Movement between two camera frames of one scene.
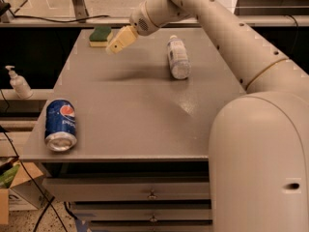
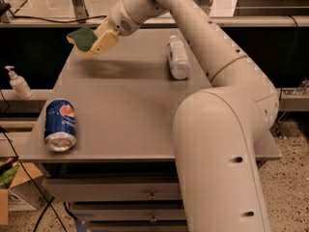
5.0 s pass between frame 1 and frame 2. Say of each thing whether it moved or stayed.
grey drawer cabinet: stayed
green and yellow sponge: moved
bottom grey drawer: stayed
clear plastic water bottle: stayed
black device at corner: stayed
